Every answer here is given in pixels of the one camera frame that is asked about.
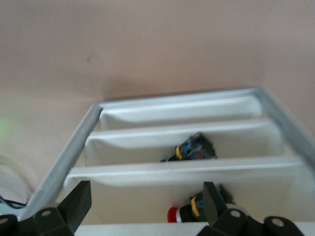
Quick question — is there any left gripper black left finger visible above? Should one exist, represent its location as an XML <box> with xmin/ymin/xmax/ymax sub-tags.
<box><xmin>0</xmin><ymin>180</ymin><xmax>93</xmax><ymax>236</ymax></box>

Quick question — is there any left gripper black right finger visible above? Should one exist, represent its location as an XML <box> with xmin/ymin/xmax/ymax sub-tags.
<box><xmin>196</xmin><ymin>181</ymin><xmax>306</xmax><ymax>236</ymax></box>

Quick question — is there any red push button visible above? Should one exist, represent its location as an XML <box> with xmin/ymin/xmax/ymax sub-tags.
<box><xmin>167</xmin><ymin>183</ymin><xmax>236</xmax><ymax>224</ymax></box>

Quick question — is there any white drawer holding red button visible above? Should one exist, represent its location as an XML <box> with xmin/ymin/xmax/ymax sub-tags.
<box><xmin>63</xmin><ymin>156</ymin><xmax>315</xmax><ymax>225</ymax></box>

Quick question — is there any white drawer cabinet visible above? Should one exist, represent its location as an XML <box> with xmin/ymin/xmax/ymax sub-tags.
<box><xmin>19</xmin><ymin>86</ymin><xmax>315</xmax><ymax>236</ymax></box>

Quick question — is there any green push button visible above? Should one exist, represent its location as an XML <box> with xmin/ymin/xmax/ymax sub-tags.
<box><xmin>159</xmin><ymin>131</ymin><xmax>218</xmax><ymax>163</ymax></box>

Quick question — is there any white drawer holding green button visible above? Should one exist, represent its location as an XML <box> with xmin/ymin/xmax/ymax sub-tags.
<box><xmin>85</xmin><ymin>121</ymin><xmax>288</xmax><ymax>168</ymax></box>

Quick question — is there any empty white drawer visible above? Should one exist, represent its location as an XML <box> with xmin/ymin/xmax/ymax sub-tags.
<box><xmin>99</xmin><ymin>95</ymin><xmax>263</xmax><ymax>130</ymax></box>

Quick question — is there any brown table mat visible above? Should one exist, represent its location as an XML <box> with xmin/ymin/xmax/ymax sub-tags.
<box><xmin>0</xmin><ymin>0</ymin><xmax>315</xmax><ymax>205</ymax></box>

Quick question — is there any black base cable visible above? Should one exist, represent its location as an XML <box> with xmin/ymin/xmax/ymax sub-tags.
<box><xmin>0</xmin><ymin>195</ymin><xmax>27</xmax><ymax>210</ymax></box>

